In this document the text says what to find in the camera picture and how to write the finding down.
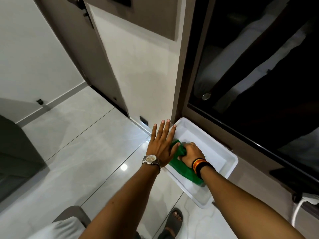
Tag grey cabinet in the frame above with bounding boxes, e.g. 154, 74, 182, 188
0, 114, 48, 205

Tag person's left forearm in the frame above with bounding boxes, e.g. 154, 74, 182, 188
79, 165, 161, 239

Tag white cable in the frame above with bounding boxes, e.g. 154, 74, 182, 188
291, 197, 306, 229

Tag person's right hand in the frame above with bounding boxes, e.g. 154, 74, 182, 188
178, 142, 206, 166

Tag grey shorts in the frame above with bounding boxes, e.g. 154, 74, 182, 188
52, 206, 92, 229

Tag silver wristwatch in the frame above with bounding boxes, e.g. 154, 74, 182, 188
142, 154, 162, 175

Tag white shirt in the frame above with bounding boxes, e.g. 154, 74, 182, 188
27, 216, 87, 239

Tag black flat box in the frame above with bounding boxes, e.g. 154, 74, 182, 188
270, 168, 319, 197

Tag dark door handle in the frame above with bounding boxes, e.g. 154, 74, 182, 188
66, 0, 87, 10

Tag brown door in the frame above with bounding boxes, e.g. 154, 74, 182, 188
32, 0, 130, 118

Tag dark door latch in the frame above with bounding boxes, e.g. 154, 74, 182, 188
83, 12, 95, 29

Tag white plastic tray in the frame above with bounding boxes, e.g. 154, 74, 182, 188
164, 117, 239, 209

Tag dark sandal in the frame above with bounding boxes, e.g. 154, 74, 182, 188
158, 208, 184, 239

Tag dark glass wardrobe door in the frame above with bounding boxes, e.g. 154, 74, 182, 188
181, 0, 319, 172

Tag person's left hand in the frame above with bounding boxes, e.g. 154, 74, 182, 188
147, 119, 181, 167

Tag black wristband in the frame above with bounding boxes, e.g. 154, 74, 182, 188
196, 162, 215, 181

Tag person's right forearm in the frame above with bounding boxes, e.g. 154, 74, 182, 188
199, 166, 306, 239

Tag white plug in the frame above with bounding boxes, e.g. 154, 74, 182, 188
301, 193, 319, 205

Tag orange striped wristband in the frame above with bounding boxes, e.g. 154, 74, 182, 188
191, 158, 207, 172

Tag green cloth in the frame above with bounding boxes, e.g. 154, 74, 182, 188
168, 139, 205, 186

